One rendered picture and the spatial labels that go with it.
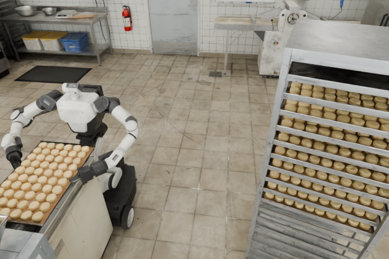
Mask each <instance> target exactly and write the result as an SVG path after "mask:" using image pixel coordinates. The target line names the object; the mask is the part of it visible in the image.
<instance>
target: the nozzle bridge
mask: <svg viewBox="0 0 389 259"><path fill-rule="evenodd" d="M55 255H56V254H55V252H54V250H53V248H52V247H51V245H50V243H49V241H48V240H47V238H46V236H45V235H44V234H40V233H35V232H28V231H20V230H12V229H7V228H5V230H4V233H3V237H2V241H1V246H0V259H54V256H55Z"/></svg>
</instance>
